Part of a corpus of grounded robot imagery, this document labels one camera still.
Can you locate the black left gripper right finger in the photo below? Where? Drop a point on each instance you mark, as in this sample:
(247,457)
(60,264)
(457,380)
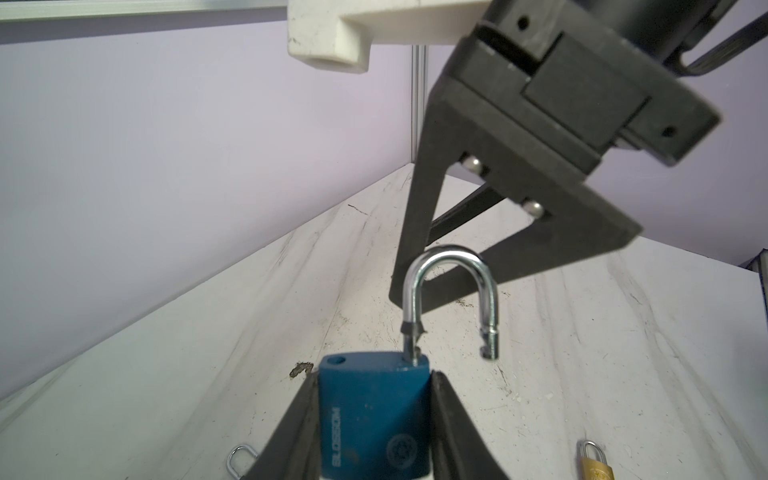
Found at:
(458,451)

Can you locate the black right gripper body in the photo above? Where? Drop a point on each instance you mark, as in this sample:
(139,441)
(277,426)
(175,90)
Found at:
(560,83)

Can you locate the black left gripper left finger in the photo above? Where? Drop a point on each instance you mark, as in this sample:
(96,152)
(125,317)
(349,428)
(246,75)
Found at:
(293,450)

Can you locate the black padlock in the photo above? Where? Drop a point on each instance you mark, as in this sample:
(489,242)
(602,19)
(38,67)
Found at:
(240,460)

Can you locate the blue padlock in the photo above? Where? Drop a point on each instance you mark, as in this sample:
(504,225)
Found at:
(374,407)

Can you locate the brass padlock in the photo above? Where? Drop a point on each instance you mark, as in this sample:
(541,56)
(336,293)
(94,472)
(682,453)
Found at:
(593,462)

